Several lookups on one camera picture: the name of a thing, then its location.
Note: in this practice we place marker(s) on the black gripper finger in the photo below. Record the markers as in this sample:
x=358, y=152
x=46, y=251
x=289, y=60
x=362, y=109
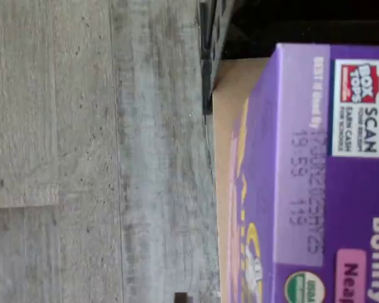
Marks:
x=181, y=298

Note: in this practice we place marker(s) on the purple box pink patch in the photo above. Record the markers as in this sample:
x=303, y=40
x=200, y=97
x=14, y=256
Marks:
x=303, y=126

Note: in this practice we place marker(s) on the wooden shelf board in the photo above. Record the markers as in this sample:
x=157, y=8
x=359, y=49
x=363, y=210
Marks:
x=227, y=142

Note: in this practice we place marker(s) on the black metal shelf rack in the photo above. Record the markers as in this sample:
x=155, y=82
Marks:
x=213, y=47

